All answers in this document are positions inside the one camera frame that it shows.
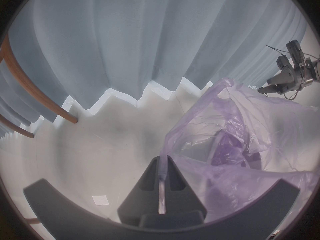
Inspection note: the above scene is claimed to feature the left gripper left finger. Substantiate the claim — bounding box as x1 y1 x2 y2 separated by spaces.
117 156 161 226

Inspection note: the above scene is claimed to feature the black cable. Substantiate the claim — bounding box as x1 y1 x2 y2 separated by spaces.
266 44 291 55

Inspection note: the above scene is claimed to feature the pale blue curtain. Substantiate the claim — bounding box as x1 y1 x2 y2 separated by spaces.
0 0 310 141

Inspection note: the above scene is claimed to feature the purple plastic bag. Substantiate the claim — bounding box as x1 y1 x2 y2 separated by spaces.
158 77 320 224

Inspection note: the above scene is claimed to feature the white cushioned wooden chair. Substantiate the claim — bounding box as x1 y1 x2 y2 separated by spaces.
0 33 79 225

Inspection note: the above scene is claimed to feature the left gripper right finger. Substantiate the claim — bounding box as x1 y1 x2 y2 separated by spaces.
165 156 208 225

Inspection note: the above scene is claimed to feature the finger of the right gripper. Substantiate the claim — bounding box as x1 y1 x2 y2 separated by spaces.
266 68 294 85
258 84 285 95

